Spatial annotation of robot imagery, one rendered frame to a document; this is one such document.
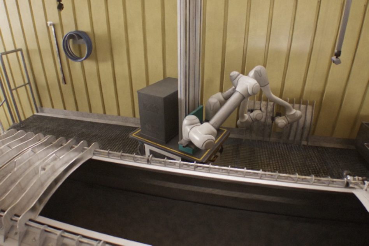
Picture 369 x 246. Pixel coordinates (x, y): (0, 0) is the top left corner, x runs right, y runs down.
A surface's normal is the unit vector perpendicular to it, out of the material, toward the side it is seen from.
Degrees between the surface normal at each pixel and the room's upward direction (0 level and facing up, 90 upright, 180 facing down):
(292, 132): 86
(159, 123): 90
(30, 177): 90
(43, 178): 90
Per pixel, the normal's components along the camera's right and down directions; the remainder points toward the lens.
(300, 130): -0.21, 0.30
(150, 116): -0.52, 0.36
